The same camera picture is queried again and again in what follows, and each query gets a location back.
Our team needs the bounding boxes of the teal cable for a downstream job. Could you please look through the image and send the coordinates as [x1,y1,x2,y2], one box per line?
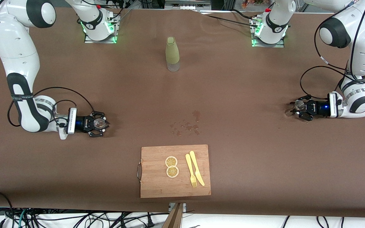
[18,209,28,228]

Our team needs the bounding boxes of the short black table cable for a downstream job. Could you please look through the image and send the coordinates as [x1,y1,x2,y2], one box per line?
[231,9,262,20]

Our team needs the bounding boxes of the yellow plastic fork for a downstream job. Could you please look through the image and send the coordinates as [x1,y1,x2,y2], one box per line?
[185,154,198,188]

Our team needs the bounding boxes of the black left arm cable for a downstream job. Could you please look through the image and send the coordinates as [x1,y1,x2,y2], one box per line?
[300,0,365,102]

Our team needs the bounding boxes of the yellow plastic knife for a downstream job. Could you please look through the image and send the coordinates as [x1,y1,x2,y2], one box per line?
[189,151,205,187]

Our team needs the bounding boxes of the black cable with plug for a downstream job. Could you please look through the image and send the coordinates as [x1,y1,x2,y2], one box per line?
[119,213,155,227]

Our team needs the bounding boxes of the clear glass shaker cup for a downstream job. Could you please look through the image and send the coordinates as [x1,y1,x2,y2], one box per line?
[94,117,108,130]

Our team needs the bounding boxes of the grey metal box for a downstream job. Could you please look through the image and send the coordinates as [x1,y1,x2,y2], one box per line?
[165,0,211,10]

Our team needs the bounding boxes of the wet liquid spill patch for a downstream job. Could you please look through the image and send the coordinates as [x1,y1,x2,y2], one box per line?
[169,110,201,137]

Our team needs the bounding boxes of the steel double jigger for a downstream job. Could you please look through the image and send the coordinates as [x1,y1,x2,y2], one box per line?
[285,100,305,117]

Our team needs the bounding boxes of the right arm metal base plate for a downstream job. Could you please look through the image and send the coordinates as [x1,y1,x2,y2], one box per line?
[84,13,119,44]

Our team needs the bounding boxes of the wooden post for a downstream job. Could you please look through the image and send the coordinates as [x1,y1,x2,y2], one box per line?
[163,203,184,228]

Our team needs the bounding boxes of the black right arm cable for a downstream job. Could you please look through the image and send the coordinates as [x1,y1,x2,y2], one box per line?
[8,86,95,128]

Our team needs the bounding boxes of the olive green bottle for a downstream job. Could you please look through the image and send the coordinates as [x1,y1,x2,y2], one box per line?
[165,37,180,72]

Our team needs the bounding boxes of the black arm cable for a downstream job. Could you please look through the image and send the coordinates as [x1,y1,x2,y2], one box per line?
[300,0,365,102]
[8,86,95,128]

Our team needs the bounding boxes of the small metal bracket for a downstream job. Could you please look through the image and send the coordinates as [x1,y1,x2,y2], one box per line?
[169,203,187,213]

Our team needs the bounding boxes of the long black table cable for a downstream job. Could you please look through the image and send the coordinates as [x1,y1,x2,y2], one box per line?
[198,11,259,28]

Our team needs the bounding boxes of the wooden cutting board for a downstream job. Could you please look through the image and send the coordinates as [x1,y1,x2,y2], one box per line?
[137,144,211,199]

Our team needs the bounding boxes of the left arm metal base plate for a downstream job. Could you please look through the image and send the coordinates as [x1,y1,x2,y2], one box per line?
[251,17,285,48]

